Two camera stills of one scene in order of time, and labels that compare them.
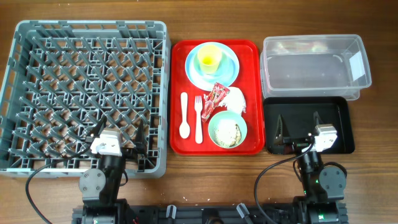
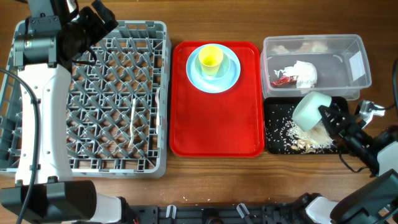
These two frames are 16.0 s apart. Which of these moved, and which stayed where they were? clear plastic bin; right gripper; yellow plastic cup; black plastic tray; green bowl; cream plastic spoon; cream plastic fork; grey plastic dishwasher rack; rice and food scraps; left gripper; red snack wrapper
Moved: cream plastic spoon; cream plastic fork; red snack wrapper; rice and food scraps; right gripper; left gripper; green bowl
Stayed: yellow plastic cup; black plastic tray; grey plastic dishwasher rack; clear plastic bin
